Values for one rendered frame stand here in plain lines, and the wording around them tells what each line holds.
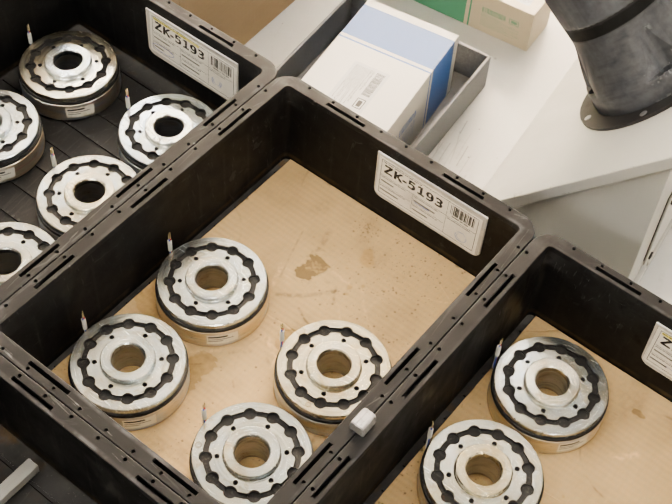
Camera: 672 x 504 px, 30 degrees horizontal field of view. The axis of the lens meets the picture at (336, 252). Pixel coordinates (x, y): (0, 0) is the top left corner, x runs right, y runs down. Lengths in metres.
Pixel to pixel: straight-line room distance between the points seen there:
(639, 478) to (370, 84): 0.55
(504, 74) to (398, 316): 0.50
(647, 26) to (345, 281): 0.38
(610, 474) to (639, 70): 0.40
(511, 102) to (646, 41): 0.32
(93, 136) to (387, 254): 0.33
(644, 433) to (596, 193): 0.25
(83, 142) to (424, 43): 0.42
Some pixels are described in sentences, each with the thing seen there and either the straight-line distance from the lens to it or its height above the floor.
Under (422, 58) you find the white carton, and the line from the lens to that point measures 1.46.
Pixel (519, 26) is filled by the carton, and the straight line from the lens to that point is 1.61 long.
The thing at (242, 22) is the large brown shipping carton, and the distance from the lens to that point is 1.57.
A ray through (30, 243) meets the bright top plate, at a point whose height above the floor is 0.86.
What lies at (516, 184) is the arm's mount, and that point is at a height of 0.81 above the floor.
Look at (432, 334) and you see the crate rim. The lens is 1.04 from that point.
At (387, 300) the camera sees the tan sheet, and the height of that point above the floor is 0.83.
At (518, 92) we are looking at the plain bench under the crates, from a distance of 1.57.
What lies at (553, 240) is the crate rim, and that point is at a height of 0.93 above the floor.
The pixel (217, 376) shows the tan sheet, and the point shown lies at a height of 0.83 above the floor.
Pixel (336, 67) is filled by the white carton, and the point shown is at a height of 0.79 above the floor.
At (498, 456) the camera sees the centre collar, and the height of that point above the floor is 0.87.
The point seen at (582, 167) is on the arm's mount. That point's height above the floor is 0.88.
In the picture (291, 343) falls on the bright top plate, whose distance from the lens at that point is 1.11.
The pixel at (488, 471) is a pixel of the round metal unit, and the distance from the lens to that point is 1.09.
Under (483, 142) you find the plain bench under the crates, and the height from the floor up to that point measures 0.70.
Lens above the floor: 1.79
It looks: 52 degrees down
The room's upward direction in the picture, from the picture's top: 5 degrees clockwise
